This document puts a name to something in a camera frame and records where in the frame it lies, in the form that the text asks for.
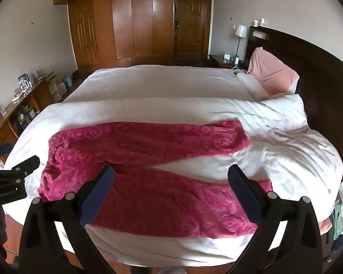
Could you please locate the pink pillow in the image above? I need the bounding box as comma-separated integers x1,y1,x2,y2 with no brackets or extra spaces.
247,47,300,96

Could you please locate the white bedside lamp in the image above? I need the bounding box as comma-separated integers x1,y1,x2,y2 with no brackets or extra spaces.
234,24,248,61

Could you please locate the brown wooden door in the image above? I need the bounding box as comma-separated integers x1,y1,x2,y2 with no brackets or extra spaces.
174,0,212,62

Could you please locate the dark wooden nightstand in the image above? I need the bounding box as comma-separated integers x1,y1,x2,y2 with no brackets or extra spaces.
208,54,247,69

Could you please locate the white pillow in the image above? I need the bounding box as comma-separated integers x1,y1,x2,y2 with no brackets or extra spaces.
236,72,271,102

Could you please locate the magenta fleece blanket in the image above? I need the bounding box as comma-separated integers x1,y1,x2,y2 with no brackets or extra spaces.
38,121,274,239

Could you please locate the cardboard box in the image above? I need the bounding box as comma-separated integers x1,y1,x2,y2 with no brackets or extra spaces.
48,80,68,101

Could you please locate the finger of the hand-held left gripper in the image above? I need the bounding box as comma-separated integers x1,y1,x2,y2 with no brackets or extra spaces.
0,145,14,159
10,155,41,178

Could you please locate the light pink cloth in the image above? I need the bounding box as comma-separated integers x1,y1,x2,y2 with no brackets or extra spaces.
319,216,332,232

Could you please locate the teal cloth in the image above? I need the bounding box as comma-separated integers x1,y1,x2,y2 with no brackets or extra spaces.
332,202,343,241

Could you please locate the bed with white sheet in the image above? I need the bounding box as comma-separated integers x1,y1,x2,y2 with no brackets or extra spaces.
62,64,271,104

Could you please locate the clear electric kettle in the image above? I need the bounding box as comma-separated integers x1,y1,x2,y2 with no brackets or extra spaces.
17,74,32,91

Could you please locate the dark wooden headboard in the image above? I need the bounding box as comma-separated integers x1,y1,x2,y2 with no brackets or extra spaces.
244,26,343,184

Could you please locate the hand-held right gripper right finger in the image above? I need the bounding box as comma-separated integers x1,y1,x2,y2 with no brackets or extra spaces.
227,164,324,274

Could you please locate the wooden side desk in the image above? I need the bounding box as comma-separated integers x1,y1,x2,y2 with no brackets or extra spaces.
0,74,78,152

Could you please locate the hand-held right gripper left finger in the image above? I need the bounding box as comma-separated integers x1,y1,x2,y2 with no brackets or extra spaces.
19,166,115,274

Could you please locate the brown wooden wardrobe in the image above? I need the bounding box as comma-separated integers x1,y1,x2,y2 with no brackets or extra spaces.
53,0,177,72

